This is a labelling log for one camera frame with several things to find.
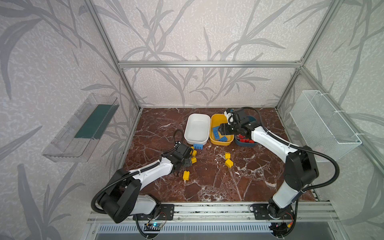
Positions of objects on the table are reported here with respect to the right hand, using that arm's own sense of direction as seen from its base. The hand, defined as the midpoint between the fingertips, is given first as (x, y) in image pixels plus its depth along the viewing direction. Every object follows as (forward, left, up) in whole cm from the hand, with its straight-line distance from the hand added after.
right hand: (222, 124), depth 90 cm
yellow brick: (-14, -3, -15) cm, 21 cm away
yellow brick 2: (-19, -4, -14) cm, 24 cm away
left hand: (-15, +22, -12) cm, 29 cm away
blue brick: (-8, +15, -14) cm, 22 cm away
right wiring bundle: (-51, -26, -20) cm, 61 cm away
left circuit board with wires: (-49, +35, -15) cm, 62 cm away
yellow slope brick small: (-17, +18, -13) cm, 28 cm away
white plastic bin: (+7, +16, -14) cm, 22 cm away
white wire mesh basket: (-17, -41, +19) cm, 48 cm away
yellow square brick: (-12, +17, -14) cm, 26 cm away
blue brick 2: (+2, +3, -13) cm, 13 cm away
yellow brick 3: (-26, +22, -14) cm, 37 cm away
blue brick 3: (-2, -2, -14) cm, 14 cm away
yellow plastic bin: (+16, +1, -16) cm, 22 cm away
